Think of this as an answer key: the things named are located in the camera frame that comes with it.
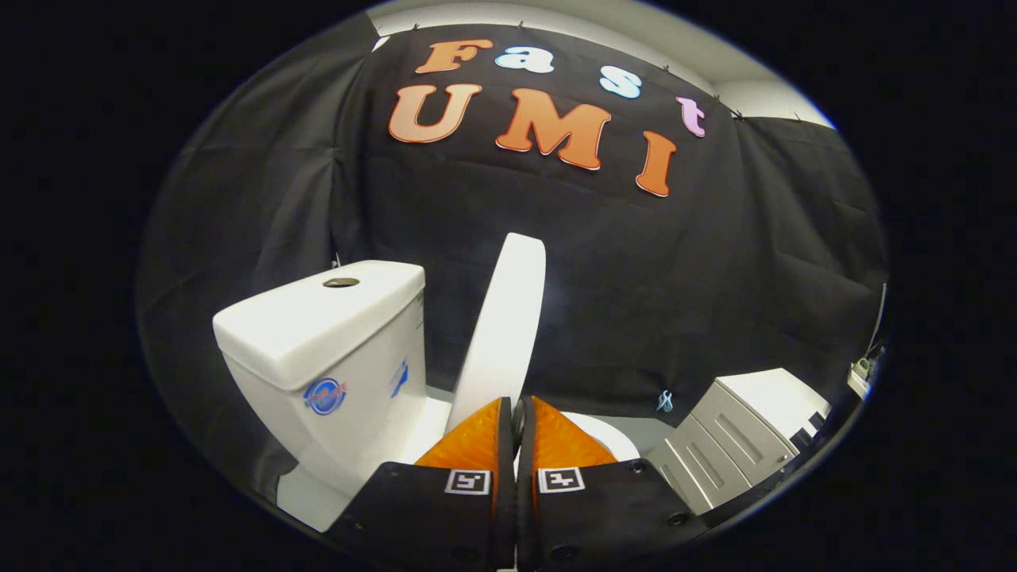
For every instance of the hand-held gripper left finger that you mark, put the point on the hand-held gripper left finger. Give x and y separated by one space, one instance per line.
505 477

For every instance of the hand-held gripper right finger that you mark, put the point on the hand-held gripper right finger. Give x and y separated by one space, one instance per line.
526 477

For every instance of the white toilet lid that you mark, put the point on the white toilet lid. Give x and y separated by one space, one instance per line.
504 334

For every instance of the small blue clip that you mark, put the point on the small blue clip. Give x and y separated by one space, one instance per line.
664 401

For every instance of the white drawer cabinet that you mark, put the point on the white drawer cabinet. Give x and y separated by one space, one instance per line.
739 429

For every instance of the black backdrop cloth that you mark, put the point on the black backdrop cloth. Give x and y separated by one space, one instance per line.
636 278

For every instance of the white wall shelf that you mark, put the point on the white wall shelf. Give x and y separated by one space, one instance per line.
862 381

